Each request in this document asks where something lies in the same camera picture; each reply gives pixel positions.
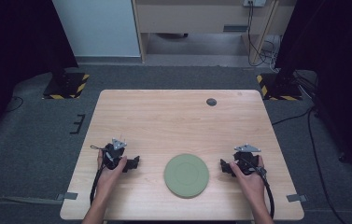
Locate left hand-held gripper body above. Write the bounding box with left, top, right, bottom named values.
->
left=103, top=137, right=128, bottom=171

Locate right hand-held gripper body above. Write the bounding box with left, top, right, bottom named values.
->
left=233, top=143, right=262, bottom=175

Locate green round plate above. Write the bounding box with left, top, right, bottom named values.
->
left=163, top=153, right=211, bottom=200

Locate person's left hand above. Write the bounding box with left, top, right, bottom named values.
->
left=96, top=150, right=129, bottom=196

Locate person's right hand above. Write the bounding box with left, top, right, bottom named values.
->
left=229, top=154, right=267, bottom=203

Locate grey tape piece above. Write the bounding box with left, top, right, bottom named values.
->
left=55, top=191, right=79, bottom=202
left=286, top=193, right=308, bottom=203

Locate black yellow-striped stand base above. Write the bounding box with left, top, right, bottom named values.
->
left=41, top=72, right=91, bottom=101
left=256, top=73, right=303, bottom=102

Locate dark curtain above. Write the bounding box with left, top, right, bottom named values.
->
left=274, top=0, right=352, bottom=188
left=0, top=0, right=79, bottom=147

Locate light wooden desk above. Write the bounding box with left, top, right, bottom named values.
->
left=132, top=0, right=297, bottom=65

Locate grey power strip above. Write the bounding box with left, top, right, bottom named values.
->
left=243, top=0, right=267, bottom=7

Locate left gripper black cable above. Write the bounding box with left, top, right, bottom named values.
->
left=89, top=144, right=107, bottom=205

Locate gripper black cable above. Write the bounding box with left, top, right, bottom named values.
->
left=249, top=162, right=275, bottom=219
left=89, top=144, right=107, bottom=205

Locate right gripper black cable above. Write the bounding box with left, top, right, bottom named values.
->
left=249, top=162, right=275, bottom=219

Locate black floor cable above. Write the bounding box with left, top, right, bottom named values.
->
left=271, top=106, right=317, bottom=126
left=306, top=108, right=349, bottom=224
left=5, top=95, right=25, bottom=114

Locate white cable bundle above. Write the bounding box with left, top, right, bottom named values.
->
left=260, top=35, right=282, bottom=72

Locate black hanging power cable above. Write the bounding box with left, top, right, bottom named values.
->
left=246, top=1, right=273, bottom=67

